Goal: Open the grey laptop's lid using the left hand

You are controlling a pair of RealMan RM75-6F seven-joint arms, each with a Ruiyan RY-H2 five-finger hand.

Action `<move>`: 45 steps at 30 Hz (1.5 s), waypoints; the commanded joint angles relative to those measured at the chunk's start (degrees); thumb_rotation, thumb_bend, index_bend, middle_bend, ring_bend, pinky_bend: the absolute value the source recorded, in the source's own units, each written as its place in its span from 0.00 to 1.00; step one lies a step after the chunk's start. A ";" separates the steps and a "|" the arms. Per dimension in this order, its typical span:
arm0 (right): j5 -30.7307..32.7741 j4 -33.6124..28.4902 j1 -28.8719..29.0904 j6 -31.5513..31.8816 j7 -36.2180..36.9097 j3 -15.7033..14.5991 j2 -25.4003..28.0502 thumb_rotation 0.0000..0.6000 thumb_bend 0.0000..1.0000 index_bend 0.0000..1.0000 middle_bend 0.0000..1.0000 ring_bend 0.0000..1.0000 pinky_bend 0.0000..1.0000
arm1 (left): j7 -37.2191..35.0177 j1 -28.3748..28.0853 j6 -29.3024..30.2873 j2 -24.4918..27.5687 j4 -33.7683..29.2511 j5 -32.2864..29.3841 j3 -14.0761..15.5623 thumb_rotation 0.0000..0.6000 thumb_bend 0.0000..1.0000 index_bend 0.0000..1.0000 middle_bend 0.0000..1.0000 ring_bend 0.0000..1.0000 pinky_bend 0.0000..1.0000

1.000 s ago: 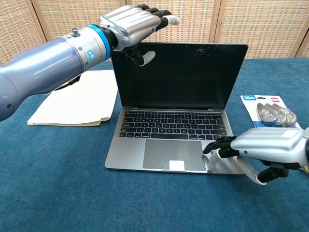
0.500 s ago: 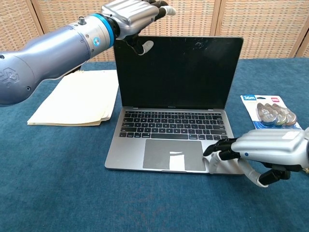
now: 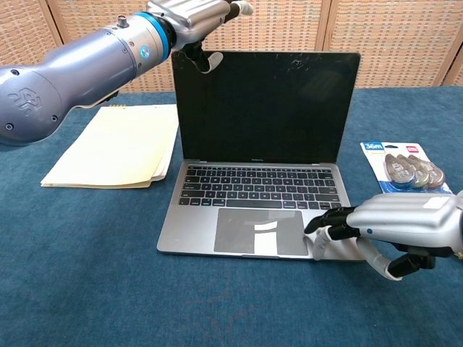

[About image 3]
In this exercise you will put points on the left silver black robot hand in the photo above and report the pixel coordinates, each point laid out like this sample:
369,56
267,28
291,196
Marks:
188,12

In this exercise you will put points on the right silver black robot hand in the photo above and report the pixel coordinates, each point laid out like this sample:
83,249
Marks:
398,217

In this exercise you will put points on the silver grey laptop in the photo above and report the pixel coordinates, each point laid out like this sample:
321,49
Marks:
264,108

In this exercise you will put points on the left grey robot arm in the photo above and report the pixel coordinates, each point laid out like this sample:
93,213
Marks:
83,68

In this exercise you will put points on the blue correction tape pack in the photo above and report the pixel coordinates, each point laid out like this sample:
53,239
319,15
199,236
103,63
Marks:
401,166

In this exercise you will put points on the beige paper notepad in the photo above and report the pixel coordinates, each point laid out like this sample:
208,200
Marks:
119,148

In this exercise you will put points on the blue fabric table mat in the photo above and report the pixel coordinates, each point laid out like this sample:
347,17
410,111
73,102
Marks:
108,271

